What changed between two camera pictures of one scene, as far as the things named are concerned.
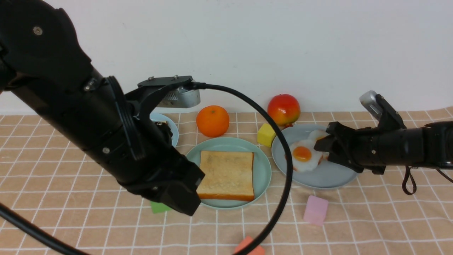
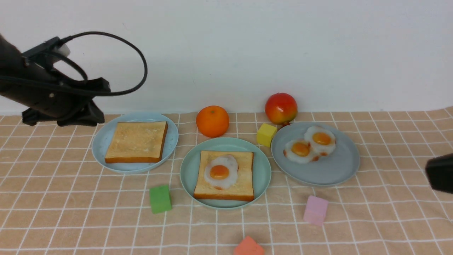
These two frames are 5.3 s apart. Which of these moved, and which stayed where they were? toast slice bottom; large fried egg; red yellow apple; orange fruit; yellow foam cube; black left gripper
Moved: black left gripper; large fried egg
Stayed: toast slice bottom; orange fruit; red yellow apple; yellow foam cube
